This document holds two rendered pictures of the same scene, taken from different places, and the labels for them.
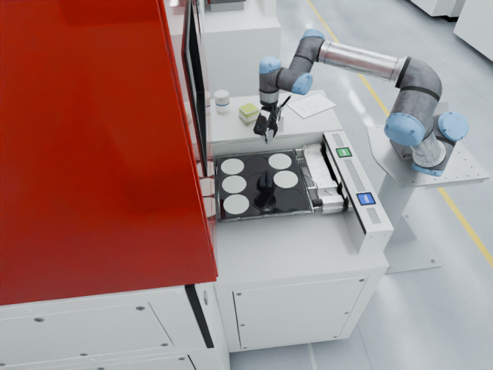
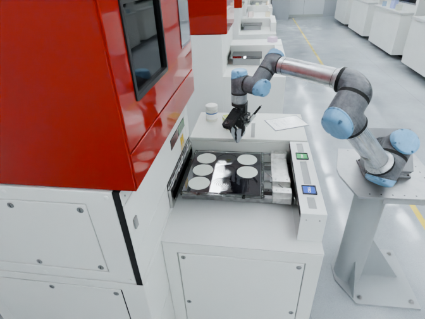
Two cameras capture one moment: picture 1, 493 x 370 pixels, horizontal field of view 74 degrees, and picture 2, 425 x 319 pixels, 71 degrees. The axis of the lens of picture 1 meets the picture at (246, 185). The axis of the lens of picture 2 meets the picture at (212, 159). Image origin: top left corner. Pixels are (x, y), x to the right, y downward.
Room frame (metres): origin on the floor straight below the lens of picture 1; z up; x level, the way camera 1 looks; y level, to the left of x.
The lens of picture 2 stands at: (-0.24, -0.28, 1.71)
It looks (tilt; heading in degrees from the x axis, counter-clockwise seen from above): 32 degrees down; 13
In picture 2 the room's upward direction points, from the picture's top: 3 degrees counter-clockwise
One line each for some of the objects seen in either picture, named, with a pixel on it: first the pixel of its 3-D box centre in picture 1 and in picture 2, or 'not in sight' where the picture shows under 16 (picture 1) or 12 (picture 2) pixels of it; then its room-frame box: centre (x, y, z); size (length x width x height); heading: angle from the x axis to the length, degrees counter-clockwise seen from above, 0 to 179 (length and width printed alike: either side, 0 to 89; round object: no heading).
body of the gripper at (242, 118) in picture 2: (269, 111); (240, 113); (1.10, -0.11, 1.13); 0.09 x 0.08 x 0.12; 155
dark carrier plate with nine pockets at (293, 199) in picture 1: (260, 181); (224, 171); (0.94, -0.06, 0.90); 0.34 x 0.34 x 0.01; 4
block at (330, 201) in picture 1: (331, 201); (282, 192); (0.82, -0.33, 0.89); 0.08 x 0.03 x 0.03; 94
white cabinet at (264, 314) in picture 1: (277, 232); (245, 233); (1.03, -0.16, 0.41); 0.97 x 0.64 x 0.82; 4
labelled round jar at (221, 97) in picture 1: (222, 102); (211, 112); (1.37, 0.10, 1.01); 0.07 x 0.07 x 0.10
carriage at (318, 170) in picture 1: (320, 178); (279, 177); (0.97, -0.32, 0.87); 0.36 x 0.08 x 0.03; 4
